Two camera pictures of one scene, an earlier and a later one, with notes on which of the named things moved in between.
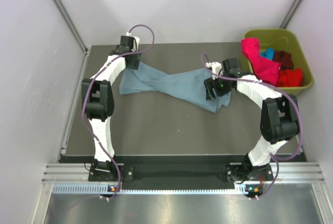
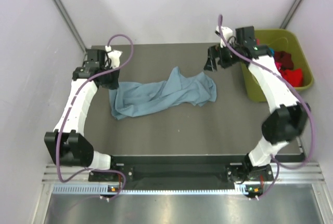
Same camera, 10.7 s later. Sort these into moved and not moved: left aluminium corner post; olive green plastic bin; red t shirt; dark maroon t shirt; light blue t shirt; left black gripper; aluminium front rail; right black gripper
Moved: right black gripper; light blue t shirt; left black gripper
Not moved: dark maroon t shirt; red t shirt; olive green plastic bin; aluminium front rail; left aluminium corner post
